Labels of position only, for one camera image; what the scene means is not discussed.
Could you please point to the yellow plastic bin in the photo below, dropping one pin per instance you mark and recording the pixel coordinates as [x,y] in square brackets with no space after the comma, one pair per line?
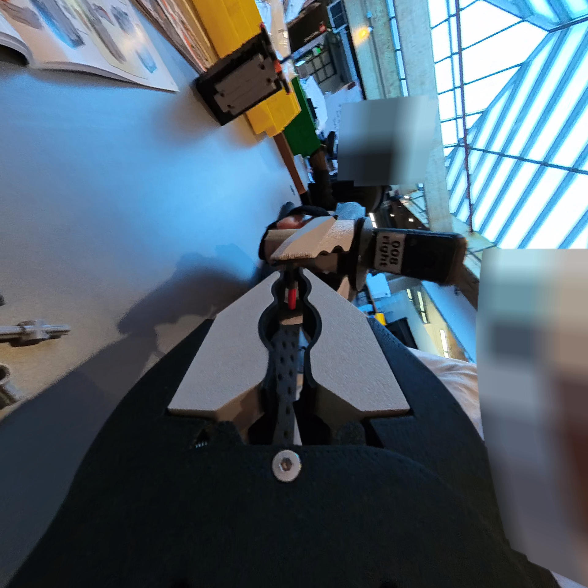
[225,27]

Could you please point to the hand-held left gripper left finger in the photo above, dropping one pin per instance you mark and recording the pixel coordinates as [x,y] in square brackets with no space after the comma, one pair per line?
[220,367]

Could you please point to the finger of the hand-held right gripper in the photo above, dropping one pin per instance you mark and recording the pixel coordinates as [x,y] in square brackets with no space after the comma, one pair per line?
[321,236]
[321,265]

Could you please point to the small grey round toy part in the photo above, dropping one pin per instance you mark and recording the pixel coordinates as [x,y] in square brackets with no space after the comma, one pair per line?
[7,386]

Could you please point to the red toy axle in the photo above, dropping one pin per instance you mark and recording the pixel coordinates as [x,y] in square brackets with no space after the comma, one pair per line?
[291,298]

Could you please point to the open instruction booklet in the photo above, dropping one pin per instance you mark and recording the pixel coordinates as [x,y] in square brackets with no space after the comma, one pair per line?
[92,41]

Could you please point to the small toy axle connector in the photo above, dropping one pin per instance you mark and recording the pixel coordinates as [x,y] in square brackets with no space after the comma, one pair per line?
[290,275]

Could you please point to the person's right hand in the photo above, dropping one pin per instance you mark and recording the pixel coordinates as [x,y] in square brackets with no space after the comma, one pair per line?
[291,222]

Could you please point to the green plastic bin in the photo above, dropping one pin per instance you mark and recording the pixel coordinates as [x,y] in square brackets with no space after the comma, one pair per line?
[303,133]

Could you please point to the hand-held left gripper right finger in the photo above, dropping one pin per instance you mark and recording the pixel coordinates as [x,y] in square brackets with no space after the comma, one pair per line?
[353,367]

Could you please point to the black perforated toy beam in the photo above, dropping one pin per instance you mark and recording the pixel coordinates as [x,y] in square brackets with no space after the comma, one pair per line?
[285,376]

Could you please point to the black grey toy module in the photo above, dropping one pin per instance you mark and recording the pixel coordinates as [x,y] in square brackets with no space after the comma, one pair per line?
[239,82]

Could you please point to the black carton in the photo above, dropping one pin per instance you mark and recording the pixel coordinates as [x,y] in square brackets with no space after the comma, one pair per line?
[307,30]

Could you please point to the grey toy axle piece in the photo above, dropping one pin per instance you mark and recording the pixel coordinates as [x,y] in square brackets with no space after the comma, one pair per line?
[32,331]

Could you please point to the blue orange leaflet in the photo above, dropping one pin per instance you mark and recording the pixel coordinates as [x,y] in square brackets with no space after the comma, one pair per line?
[183,32]

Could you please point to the grey desk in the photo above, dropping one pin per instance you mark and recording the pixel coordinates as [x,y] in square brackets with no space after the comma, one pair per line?
[115,183]

